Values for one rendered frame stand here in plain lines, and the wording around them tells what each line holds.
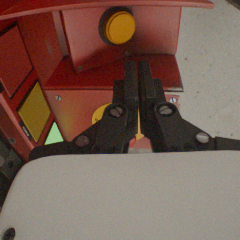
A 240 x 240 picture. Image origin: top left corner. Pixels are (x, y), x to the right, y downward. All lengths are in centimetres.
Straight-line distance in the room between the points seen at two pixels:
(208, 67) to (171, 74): 93
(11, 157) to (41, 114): 19
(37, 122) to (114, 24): 13
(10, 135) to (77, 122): 17
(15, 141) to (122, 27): 29
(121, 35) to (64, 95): 9
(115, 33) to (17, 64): 11
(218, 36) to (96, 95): 92
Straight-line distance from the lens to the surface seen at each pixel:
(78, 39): 22
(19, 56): 18
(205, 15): 102
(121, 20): 22
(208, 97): 128
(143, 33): 25
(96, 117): 23
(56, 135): 25
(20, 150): 41
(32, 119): 20
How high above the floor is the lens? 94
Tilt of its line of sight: 43 degrees down
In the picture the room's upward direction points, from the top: 172 degrees counter-clockwise
